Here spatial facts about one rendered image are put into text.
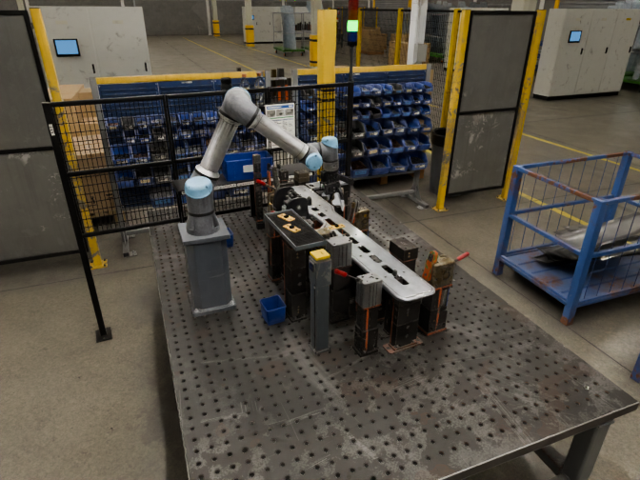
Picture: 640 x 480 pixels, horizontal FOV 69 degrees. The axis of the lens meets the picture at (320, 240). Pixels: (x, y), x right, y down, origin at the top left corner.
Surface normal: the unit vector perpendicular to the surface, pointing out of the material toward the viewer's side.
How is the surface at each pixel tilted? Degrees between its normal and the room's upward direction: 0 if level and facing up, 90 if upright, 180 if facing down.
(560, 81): 90
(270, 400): 0
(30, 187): 91
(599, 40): 90
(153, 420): 0
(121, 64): 90
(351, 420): 0
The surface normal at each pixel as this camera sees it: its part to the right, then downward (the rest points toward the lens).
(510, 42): 0.41, 0.40
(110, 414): 0.00, -0.90
